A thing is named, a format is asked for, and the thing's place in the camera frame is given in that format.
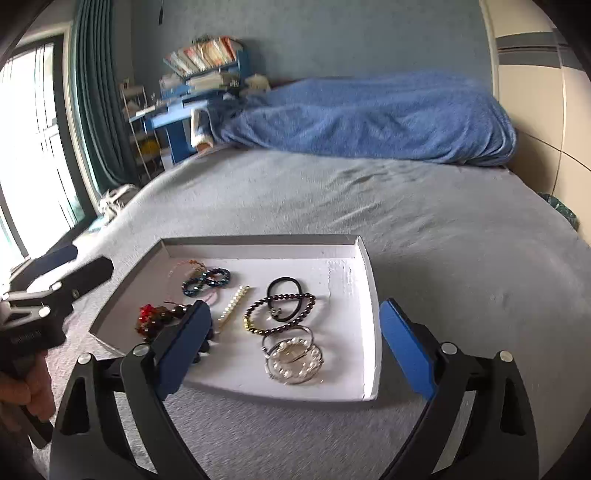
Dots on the person's left hand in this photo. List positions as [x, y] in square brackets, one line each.
[34, 392]

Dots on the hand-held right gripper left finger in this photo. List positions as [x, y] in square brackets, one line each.
[184, 350]

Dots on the white and pink cloth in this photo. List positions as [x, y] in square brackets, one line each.
[201, 129]

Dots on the window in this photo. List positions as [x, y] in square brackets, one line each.
[27, 138]

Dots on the silver bangle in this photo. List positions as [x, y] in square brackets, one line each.
[265, 339]

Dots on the cream wardrobe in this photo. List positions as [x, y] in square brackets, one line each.
[540, 92]

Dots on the green patterned cloth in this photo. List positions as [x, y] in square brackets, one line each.
[561, 207]

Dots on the yellow item in rack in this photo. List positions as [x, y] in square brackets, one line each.
[150, 150]

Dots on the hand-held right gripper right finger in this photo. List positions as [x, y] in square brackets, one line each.
[406, 350]

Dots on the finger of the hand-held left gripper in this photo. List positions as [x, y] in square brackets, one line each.
[55, 258]
[87, 277]

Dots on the white object on floor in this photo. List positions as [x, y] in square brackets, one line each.
[113, 201]

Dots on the white plush toy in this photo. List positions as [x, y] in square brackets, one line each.
[256, 83]

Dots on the dark hanging tassel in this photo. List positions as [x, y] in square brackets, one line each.
[161, 9]

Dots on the grey cardboard tray box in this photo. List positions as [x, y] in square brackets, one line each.
[341, 323]

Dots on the row of books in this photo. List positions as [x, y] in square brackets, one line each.
[203, 53]

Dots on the blue fleece blanket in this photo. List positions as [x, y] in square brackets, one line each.
[369, 120]

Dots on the pearl hair clip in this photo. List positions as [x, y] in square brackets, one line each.
[233, 304]

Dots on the blue desk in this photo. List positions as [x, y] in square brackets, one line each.
[178, 124]

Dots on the teal curtain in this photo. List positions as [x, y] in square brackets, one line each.
[99, 92]

